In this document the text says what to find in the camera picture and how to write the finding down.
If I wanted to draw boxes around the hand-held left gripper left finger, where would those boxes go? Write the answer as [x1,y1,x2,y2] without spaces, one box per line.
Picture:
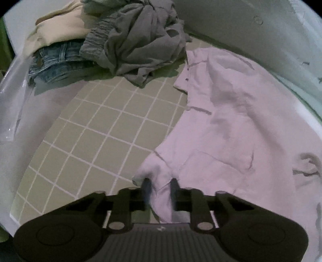
[66,178,152,232]

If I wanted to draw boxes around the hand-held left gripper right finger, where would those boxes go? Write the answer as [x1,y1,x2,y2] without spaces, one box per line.
[170,178,254,231]

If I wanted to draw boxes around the white shirt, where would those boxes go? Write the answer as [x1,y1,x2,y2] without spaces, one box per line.
[133,48,322,262]

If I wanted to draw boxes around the grey garment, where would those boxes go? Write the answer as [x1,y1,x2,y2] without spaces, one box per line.
[80,0,193,88]

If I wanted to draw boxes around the blue jeans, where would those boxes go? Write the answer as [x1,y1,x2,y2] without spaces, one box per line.
[28,42,97,84]

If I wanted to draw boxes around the clear plastic bag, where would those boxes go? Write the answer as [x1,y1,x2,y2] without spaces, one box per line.
[0,55,37,143]

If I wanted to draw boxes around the printed pale quilt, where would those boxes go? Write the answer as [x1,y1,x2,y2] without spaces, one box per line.
[173,0,322,116]

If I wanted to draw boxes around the beige garment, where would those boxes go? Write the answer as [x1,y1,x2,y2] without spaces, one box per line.
[23,0,95,55]

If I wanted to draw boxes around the sage green garment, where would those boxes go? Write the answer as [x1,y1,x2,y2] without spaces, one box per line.
[82,0,129,14]

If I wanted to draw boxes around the green curtain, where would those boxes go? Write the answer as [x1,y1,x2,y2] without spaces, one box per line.
[0,16,12,75]

